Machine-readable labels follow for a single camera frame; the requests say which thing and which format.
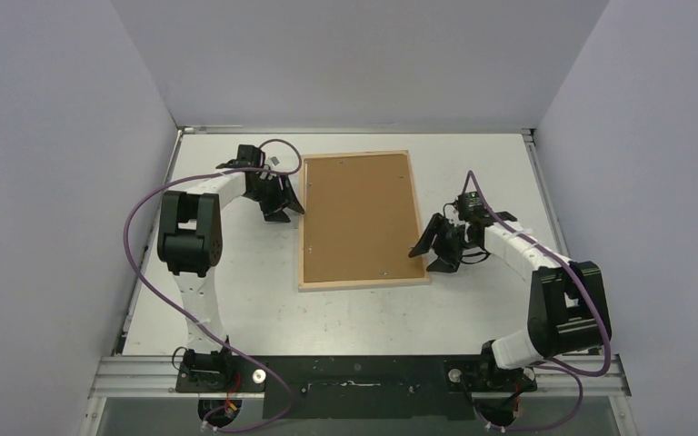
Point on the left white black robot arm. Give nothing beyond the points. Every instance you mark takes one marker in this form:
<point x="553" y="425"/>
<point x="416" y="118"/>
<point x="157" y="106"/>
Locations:
<point x="190" y="244"/>

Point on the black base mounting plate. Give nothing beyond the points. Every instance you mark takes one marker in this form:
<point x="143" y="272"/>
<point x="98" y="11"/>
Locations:
<point x="354" y="387"/>

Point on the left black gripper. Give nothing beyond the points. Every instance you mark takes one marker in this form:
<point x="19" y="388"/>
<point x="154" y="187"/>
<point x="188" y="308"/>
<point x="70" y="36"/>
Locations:
<point x="284" y="198"/>

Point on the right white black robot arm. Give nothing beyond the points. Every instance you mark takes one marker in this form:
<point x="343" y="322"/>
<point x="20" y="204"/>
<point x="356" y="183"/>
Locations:
<point x="567" y="309"/>

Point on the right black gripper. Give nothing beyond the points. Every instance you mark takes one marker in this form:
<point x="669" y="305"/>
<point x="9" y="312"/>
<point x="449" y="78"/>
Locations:
<point x="447" y="242"/>

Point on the white wooden picture frame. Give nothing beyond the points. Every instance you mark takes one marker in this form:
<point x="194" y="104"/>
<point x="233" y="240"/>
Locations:
<point x="307" y="283"/>

